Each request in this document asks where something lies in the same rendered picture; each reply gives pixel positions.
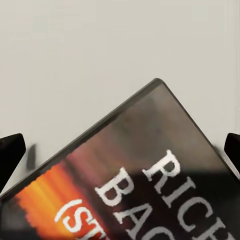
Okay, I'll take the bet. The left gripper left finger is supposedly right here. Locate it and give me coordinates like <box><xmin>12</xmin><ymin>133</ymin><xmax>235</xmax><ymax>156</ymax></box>
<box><xmin>0</xmin><ymin>133</ymin><xmax>26</xmax><ymax>193</ymax></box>

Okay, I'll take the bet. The hardback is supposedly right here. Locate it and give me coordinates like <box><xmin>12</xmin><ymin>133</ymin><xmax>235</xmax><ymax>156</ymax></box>
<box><xmin>0</xmin><ymin>78</ymin><xmax>240</xmax><ymax>240</ymax></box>

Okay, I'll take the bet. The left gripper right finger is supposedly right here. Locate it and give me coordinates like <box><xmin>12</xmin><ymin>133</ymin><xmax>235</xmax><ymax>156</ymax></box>
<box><xmin>224</xmin><ymin>133</ymin><xmax>240</xmax><ymax>173</ymax></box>

